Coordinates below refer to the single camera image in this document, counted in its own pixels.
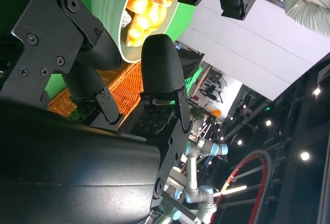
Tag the white wall panel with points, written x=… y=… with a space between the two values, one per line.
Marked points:
x=245 y=53

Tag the silver blue-capped robot arm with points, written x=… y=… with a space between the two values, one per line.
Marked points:
x=192 y=172

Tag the orange wicker basket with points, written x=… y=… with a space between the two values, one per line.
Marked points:
x=126 y=84

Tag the red and black hoop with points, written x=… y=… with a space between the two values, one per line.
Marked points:
x=262 y=182

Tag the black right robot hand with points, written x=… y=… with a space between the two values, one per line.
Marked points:
x=77 y=169

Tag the orange glazed bread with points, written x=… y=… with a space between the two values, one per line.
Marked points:
x=147 y=9

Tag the pale green bowl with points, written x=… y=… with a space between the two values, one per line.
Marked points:
x=105 y=9

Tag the person in white jacket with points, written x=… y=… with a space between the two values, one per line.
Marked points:
x=309 y=7

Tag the green tablecloth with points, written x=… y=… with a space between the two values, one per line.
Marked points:
x=181 y=20

